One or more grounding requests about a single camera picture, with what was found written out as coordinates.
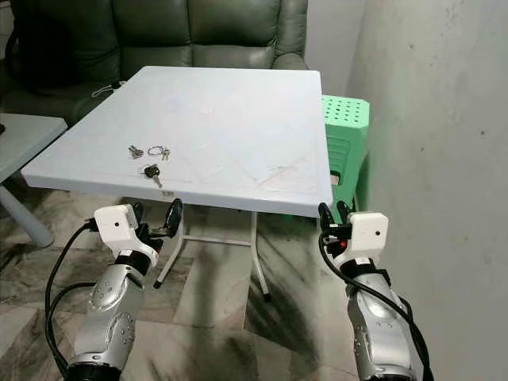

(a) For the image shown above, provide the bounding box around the black-headed key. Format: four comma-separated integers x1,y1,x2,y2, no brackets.
142,164,164,189

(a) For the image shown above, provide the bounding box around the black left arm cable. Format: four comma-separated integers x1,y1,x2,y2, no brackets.
44,222,106,379

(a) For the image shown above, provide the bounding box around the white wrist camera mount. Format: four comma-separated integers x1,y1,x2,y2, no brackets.
346,211,391,268
93,204,161,268

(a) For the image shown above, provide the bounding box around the dark green leather sofa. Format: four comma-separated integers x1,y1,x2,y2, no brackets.
0,0,310,120

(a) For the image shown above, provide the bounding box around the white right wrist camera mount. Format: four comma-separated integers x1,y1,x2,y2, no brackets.
346,211,391,268

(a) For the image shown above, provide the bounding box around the key ring with small keys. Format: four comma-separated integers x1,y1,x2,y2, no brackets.
147,145,173,162

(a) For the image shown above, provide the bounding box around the white cord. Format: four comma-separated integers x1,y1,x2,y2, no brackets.
90,81,128,100

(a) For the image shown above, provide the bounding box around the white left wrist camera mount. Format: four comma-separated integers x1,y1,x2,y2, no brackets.
93,204,161,268

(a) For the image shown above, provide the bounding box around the green plastic stool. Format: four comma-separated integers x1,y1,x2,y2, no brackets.
321,94,371,214

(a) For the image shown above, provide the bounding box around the white folding table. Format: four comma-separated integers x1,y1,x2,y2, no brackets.
20,66,334,303

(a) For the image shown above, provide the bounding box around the black bag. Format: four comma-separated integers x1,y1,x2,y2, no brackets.
4,0,82,90

